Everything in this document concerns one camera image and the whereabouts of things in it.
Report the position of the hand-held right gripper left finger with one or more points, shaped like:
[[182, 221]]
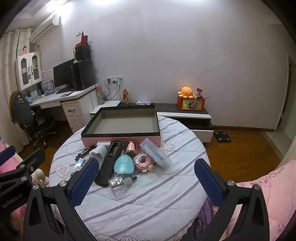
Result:
[[83, 183]]

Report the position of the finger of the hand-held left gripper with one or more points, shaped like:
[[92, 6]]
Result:
[[7, 153], [32, 158]]

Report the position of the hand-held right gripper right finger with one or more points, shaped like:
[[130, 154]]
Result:
[[208, 185]]

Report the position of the blue toothpaste box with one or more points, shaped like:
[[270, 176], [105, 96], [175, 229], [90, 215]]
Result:
[[79, 162]]

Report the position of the small black tool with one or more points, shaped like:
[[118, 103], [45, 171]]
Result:
[[86, 151]]

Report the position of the clear glass bottle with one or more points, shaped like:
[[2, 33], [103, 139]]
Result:
[[118, 185]]

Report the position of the teal egg-shaped case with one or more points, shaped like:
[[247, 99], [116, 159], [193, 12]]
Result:
[[123, 164]]

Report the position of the clear plastic case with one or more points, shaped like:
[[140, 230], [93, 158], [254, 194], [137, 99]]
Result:
[[155, 153]]

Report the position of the pink box with black rim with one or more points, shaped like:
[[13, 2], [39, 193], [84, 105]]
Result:
[[129, 120]]

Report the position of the pink bedding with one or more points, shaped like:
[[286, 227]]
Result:
[[5, 170]]

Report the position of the wooden knob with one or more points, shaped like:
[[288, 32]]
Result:
[[39, 176]]

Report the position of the long black device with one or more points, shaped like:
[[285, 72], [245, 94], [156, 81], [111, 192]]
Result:
[[108, 166]]

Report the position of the black office chair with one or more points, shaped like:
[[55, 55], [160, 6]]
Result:
[[41, 125]]

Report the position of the purple cloth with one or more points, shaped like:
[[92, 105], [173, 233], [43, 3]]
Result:
[[204, 222]]

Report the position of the grey jacket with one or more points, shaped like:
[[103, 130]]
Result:
[[20, 109]]

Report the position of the black bathroom scale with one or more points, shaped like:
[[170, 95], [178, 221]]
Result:
[[222, 136]]

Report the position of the rose gold bottle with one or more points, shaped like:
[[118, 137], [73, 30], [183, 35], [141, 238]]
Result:
[[131, 146]]

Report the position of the white desk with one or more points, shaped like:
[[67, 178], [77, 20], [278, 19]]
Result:
[[76, 111]]

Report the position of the pink printed blanket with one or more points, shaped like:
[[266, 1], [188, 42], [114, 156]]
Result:
[[272, 197]]

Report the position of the white curtain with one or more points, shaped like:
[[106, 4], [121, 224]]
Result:
[[7, 81]]

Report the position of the black keyboard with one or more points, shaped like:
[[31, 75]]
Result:
[[64, 90]]

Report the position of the black and white cabinet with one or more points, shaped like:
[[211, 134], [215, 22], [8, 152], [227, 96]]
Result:
[[185, 113]]

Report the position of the red storage box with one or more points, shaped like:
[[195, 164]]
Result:
[[192, 104]]

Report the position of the white glass-door cabinet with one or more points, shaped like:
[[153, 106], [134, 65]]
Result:
[[25, 69]]

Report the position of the bottle with orange cap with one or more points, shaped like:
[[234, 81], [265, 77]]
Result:
[[100, 95]]

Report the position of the black computer monitor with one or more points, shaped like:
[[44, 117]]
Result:
[[63, 74]]

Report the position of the red card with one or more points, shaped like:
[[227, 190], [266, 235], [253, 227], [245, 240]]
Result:
[[199, 90]]

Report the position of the orange octopus plush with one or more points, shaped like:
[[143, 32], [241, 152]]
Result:
[[186, 92]]

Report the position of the orange snack bag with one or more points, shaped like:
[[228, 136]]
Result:
[[126, 97]]

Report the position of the black computer tower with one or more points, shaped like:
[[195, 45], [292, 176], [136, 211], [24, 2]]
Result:
[[84, 76]]

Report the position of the crumpled patterned cloth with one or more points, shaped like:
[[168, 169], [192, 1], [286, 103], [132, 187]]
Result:
[[144, 102]]

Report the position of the small pink doll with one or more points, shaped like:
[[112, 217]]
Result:
[[25, 49]]

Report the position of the white door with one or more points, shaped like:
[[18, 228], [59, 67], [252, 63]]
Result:
[[286, 104]]

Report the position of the black speaker box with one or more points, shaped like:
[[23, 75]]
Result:
[[82, 53]]

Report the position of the red ornament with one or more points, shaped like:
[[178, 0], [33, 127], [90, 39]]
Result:
[[82, 40]]

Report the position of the white air conditioner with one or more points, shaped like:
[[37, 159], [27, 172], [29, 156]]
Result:
[[44, 29]]

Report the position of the white wall outlet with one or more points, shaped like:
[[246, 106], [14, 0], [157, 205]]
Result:
[[115, 80]]

